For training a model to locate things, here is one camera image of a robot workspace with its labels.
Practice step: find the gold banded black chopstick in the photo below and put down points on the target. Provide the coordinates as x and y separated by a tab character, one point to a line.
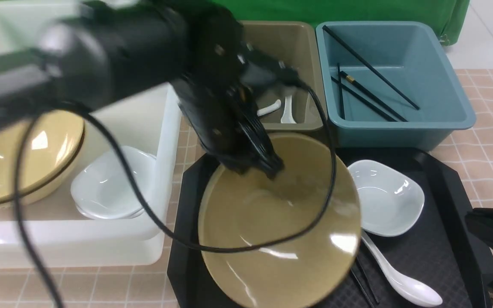
369	94

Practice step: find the brown plastic bin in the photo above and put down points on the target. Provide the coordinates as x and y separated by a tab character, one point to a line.
295	44

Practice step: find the upright black chopstick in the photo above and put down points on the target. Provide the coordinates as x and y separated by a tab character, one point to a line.
341	95

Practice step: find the white ceramic spoon on tray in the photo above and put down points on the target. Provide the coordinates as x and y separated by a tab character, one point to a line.
409	288

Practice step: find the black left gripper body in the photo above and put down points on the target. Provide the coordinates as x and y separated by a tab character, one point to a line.
224	77

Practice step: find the white dish in tub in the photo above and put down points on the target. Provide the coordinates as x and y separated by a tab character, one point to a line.
102	190

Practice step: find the black chopstick in bin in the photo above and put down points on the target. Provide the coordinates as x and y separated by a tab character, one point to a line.
365	102

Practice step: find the blue plastic bin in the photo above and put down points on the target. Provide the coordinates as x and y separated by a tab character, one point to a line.
410	56

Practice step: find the white dish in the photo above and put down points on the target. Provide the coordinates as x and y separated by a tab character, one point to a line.
390	202
102	190

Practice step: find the long black chopstick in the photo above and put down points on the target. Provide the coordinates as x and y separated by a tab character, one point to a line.
368	65

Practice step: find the white spoon in brown bin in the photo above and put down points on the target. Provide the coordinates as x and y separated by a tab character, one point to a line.
287	113

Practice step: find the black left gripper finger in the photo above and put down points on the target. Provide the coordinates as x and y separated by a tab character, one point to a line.
265	160

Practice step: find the white plastic tub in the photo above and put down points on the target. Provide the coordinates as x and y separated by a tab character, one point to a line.
149	122

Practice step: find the green backdrop cloth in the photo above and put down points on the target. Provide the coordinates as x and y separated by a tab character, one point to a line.
445	17

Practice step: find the black chopstick on tray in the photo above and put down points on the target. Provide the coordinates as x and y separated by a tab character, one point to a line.
360	284
368	284

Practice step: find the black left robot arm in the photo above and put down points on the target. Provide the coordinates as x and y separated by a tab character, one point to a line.
105	55

